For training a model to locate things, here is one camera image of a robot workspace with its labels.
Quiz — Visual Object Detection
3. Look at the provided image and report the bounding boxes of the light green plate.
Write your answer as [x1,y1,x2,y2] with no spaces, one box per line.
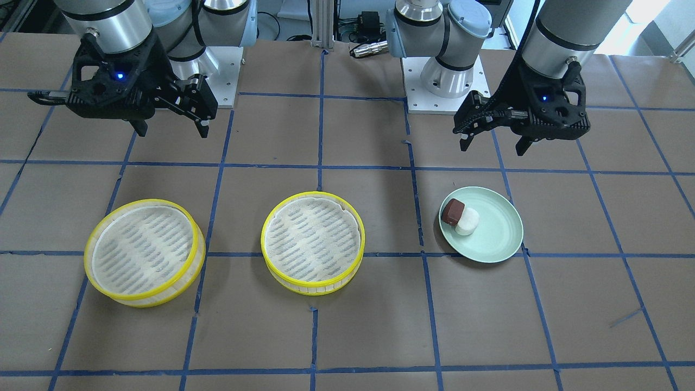
[437,186,524,264]

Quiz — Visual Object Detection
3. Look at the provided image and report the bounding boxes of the yellow steamer basket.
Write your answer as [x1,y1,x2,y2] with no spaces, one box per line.
[84,199,206,308]
[260,191,365,295]

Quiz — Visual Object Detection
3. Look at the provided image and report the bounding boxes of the black power adapter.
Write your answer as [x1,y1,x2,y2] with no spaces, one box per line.
[356,11,382,36]

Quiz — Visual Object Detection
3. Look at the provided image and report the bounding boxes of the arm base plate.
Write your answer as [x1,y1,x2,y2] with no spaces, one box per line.
[401,57,491,115]
[179,46,244,109]

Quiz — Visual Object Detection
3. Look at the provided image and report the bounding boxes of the aluminium frame post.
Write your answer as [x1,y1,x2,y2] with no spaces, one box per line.
[308,1,337,52]

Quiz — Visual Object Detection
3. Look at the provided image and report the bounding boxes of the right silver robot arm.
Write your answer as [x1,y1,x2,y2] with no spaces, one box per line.
[27,1,257,138]

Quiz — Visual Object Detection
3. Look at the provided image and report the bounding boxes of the brown bun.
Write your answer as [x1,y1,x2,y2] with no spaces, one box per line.
[441,198,466,226]

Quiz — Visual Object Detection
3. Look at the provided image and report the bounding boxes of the silver cylindrical connector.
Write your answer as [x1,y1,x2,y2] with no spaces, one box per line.
[349,41,389,59]

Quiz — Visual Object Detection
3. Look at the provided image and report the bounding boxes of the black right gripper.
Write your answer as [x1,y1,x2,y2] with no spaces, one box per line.
[28,31,218,138]

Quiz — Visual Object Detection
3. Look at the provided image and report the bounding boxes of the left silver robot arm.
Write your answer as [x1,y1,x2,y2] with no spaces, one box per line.
[386,1,629,156]

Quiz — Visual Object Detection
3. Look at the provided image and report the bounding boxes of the white bun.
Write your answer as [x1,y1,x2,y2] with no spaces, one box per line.
[454,207,480,237]

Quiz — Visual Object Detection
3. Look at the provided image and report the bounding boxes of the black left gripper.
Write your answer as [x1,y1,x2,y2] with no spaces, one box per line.
[453,57,591,156]

